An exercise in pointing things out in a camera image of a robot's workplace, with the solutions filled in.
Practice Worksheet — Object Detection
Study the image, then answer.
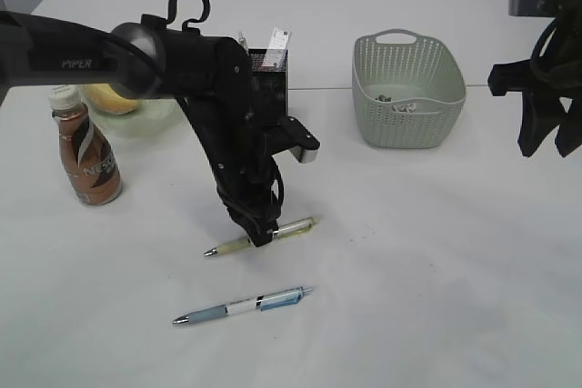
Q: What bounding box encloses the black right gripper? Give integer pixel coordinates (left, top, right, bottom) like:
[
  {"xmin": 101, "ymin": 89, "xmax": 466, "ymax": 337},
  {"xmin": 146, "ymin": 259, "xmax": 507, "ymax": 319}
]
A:
[{"xmin": 487, "ymin": 15, "xmax": 582, "ymax": 157}]

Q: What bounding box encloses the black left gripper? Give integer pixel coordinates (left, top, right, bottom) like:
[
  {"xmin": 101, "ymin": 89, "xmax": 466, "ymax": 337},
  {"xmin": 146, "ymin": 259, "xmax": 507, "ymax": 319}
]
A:
[{"xmin": 186, "ymin": 101, "xmax": 284, "ymax": 247}]

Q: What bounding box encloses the beige grip white pen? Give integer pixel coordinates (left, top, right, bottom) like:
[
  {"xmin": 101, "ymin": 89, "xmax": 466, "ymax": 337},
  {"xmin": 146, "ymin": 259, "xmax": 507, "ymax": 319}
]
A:
[{"xmin": 204, "ymin": 216, "xmax": 319, "ymax": 258}]

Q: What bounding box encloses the blue grip white pen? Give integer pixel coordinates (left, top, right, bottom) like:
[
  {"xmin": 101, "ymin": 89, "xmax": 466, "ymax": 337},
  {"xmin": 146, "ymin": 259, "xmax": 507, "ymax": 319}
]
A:
[{"xmin": 172, "ymin": 286, "xmax": 314, "ymax": 326}]

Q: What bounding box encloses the large paper piece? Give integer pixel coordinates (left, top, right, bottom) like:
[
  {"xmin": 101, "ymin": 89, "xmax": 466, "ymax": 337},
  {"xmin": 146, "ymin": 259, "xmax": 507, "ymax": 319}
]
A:
[{"xmin": 393, "ymin": 102, "xmax": 417, "ymax": 114}]

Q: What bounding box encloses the clear plastic ruler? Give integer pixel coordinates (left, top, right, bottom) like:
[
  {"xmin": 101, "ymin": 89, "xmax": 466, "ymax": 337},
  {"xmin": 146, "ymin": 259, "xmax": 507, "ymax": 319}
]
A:
[{"xmin": 262, "ymin": 27, "xmax": 291, "ymax": 70}]

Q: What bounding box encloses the brown coffee drink bottle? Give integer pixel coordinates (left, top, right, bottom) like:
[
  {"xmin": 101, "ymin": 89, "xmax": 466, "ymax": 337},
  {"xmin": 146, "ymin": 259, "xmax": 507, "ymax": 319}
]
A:
[{"xmin": 48, "ymin": 85, "xmax": 123, "ymax": 206}]

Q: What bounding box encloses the grey grip white pen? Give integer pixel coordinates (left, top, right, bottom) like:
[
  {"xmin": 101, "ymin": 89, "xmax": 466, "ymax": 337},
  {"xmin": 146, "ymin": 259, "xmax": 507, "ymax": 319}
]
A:
[{"xmin": 237, "ymin": 32, "xmax": 248, "ymax": 51}]

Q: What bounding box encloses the golden bread loaf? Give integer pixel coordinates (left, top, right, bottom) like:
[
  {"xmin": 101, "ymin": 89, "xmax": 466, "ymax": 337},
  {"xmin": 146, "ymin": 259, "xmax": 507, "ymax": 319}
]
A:
[{"xmin": 82, "ymin": 84, "xmax": 139, "ymax": 115}]

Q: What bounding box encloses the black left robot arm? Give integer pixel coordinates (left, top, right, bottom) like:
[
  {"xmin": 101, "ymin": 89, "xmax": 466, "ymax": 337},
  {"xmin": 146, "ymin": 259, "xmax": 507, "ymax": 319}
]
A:
[{"xmin": 1, "ymin": 11, "xmax": 285, "ymax": 246}]

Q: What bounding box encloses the black mesh pen holder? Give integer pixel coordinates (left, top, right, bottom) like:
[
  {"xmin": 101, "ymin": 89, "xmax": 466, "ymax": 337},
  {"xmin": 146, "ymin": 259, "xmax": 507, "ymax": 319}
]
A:
[{"xmin": 249, "ymin": 48, "xmax": 288, "ymax": 125}]

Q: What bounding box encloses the grey-green plastic basket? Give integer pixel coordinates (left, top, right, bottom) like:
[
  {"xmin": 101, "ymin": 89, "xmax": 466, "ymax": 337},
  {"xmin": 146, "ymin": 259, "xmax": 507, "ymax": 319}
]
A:
[{"xmin": 352, "ymin": 29, "xmax": 467, "ymax": 149}]

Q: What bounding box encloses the pale green wavy glass bowl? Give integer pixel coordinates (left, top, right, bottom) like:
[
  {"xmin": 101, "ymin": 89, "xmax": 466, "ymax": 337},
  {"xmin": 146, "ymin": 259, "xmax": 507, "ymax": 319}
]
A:
[{"xmin": 94, "ymin": 100, "xmax": 180, "ymax": 138}]

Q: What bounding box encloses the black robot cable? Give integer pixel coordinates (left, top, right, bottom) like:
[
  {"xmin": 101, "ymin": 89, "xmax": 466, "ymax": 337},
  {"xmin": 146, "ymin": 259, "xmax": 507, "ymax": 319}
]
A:
[{"xmin": 529, "ymin": 19, "xmax": 565, "ymax": 89}]

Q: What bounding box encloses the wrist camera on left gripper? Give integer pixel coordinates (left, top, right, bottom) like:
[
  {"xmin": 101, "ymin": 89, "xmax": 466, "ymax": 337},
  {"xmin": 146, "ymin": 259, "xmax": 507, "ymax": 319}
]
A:
[{"xmin": 264, "ymin": 115, "xmax": 320, "ymax": 164}]

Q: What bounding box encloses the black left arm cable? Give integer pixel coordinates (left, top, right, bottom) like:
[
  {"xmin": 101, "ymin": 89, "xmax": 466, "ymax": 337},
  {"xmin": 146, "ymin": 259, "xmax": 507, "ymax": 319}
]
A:
[{"xmin": 156, "ymin": 0, "xmax": 215, "ymax": 33}]

